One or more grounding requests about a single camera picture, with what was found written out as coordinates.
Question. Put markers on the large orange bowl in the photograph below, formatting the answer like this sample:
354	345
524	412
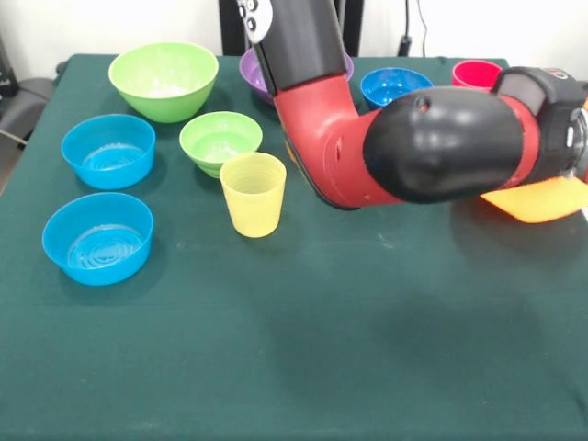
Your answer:
537	204

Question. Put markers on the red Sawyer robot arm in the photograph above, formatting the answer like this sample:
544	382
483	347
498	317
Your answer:
441	147

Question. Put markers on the yellow cup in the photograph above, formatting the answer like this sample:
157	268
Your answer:
252	202

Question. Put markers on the dark green tablecloth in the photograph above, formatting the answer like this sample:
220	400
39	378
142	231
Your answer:
294	321

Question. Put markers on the small green bowl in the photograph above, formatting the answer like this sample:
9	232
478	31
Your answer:
220	142

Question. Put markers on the purple bowl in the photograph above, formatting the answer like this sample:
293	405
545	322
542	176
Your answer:
252	78

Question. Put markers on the dark blue bowl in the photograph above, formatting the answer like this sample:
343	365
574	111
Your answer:
390	89

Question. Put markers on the large green bowl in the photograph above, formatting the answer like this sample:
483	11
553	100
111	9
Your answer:
163	82

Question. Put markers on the light blue bowl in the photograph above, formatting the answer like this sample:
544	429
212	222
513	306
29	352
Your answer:
98	243
108	154

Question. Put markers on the red cup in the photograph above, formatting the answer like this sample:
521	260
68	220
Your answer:
475	75

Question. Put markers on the black office chair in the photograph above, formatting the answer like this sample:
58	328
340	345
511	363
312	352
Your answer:
32	98

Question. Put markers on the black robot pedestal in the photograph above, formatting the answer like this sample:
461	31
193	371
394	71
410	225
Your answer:
229	27

